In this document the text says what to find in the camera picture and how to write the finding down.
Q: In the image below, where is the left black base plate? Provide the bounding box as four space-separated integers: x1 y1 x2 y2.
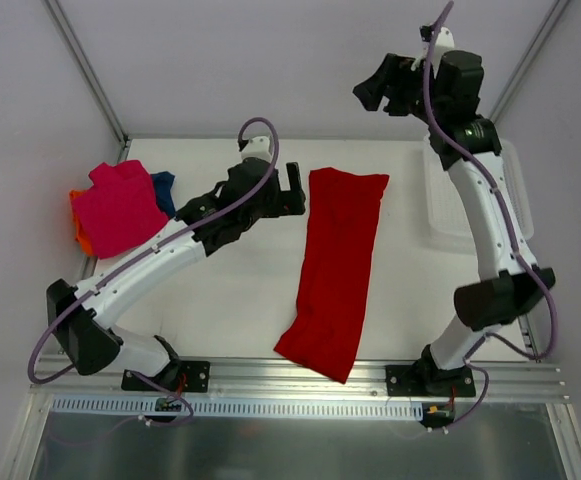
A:
121 359 211 393

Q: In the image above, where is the white slotted cable duct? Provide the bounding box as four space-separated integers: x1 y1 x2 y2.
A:
50 395 424 421

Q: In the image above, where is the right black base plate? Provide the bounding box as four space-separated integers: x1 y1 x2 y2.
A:
385 364 476 398

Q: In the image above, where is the blue folded t shirt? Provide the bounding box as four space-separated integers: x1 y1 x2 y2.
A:
151 171 176 218

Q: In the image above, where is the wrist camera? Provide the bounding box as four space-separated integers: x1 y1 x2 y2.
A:
239 135 273 163
419 26 456 70

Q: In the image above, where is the pink folded t shirt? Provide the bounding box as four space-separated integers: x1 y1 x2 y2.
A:
73 160 168 259

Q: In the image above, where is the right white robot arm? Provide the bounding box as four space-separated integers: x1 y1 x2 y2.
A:
353 50 556 396

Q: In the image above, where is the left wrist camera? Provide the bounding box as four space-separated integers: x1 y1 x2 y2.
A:
239 135 273 163

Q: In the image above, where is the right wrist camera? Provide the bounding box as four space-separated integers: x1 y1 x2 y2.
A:
419 26 456 70

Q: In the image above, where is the orange folded t shirt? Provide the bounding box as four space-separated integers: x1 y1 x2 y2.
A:
69 190 94 257

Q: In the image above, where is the red t shirt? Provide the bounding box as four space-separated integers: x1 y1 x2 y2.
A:
274 167 389 384

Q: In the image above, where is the aluminium mounting rail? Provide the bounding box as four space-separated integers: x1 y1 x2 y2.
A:
29 352 570 402

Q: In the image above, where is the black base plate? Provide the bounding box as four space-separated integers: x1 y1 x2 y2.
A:
385 364 476 398
121 359 211 393

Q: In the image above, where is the white plastic basket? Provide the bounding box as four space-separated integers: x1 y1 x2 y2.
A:
423 137 535 254

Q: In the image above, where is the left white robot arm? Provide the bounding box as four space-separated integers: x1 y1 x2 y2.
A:
46 157 306 390

